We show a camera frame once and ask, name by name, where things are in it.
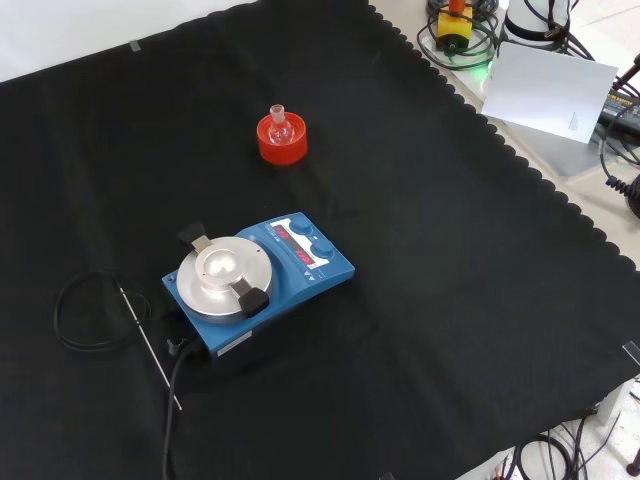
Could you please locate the black floor cable bundle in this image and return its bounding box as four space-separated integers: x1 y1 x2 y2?
493 413 640 480

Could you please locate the black coiled cable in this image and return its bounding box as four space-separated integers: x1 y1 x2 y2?
596 138 640 217

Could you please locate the pale white board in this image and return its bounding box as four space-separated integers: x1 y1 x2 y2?
480 41 621 147

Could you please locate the thin metal probe rod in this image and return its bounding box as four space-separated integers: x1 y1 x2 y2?
117 283 184 413

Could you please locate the orange flask ring stand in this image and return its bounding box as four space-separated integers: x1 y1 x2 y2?
256 112 309 166

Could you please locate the black bench cloth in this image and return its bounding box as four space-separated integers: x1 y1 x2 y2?
0 0 640 480

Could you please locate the yellow stop button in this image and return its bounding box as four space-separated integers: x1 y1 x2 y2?
435 0 475 52

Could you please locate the blue-base heater with steel plate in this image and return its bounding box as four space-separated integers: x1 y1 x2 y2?
161 211 357 374

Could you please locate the black power adapter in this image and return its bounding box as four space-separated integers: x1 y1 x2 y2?
596 89 640 133

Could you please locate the black heater power cable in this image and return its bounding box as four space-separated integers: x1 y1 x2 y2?
160 338 202 480

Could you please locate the thin black probe cable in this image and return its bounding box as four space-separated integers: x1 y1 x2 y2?
53 269 153 353

